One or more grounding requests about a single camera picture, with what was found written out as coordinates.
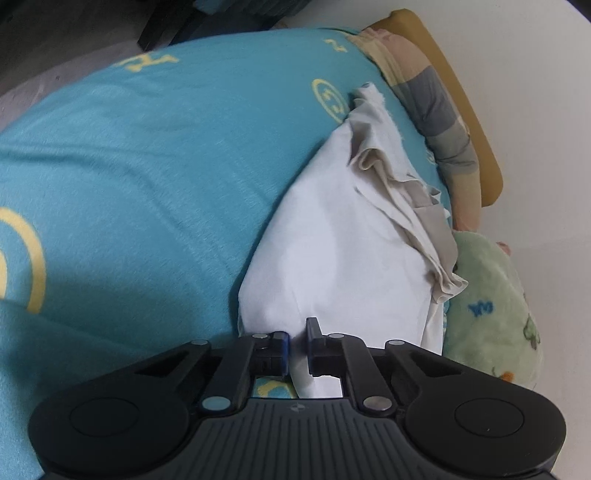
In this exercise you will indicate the mustard yellow headboard cushion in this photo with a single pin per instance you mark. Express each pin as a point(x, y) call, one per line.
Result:
point(406, 23)

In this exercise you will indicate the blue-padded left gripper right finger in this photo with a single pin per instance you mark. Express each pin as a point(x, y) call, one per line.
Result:
point(350, 360)

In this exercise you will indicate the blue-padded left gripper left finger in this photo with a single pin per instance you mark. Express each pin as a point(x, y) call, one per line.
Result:
point(250, 357)

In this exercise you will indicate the white t-shirt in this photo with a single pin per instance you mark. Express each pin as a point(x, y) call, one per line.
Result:
point(359, 242)

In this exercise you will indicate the pink fluffy blanket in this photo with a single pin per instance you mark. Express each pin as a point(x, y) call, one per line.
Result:
point(505, 247)

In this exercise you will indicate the teal patterned bed sheet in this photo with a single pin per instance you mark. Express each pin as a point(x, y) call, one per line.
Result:
point(131, 202)

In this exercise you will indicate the green fleece cartoon blanket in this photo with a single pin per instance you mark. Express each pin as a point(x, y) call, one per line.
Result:
point(490, 326)

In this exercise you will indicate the pastel checked pillow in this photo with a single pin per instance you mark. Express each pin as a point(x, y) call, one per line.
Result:
point(418, 86)

